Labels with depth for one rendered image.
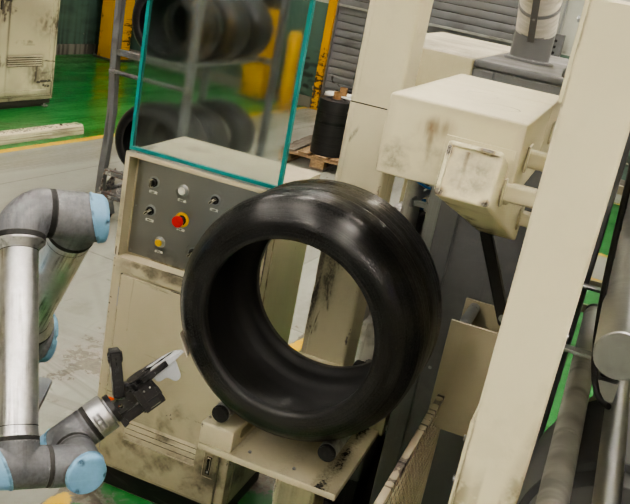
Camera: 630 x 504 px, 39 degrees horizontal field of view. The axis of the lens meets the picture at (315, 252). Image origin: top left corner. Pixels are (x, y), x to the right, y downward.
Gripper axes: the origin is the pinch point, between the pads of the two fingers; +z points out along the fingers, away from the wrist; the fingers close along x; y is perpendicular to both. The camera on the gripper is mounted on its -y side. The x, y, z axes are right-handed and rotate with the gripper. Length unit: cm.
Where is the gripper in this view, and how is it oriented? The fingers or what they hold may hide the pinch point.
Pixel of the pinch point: (176, 351)
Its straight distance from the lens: 213.1
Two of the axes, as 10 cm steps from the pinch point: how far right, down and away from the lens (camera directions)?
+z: 7.8, -5.6, 2.7
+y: 5.2, 8.3, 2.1
